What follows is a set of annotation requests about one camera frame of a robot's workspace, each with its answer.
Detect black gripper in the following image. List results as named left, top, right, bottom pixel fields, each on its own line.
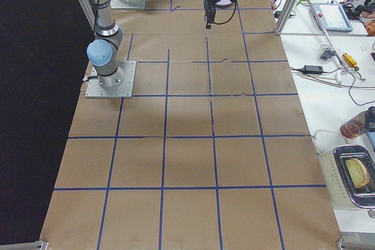
left=204, top=0, right=217, bottom=30

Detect lavender plate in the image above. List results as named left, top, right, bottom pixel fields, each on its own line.
left=216, top=0, right=233, bottom=7

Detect long metal rod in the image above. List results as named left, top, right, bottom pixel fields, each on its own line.
left=307, top=0, right=366, bottom=81

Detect black power adapter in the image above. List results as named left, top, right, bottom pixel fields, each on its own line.
left=303, top=65, right=324, bottom=75

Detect teach pendant tablet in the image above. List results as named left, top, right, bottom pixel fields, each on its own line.
left=311, top=2, right=353, bottom=32

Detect glass jar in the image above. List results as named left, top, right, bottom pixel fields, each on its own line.
left=340, top=106, right=374, bottom=139

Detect white toaster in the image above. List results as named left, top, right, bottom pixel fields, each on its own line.
left=318, top=145, right=374, bottom=211

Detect toast slice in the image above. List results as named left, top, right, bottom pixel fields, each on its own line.
left=345, top=158, right=370, bottom=189

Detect orange handled tool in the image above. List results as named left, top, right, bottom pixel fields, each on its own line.
left=342, top=53, right=359, bottom=71

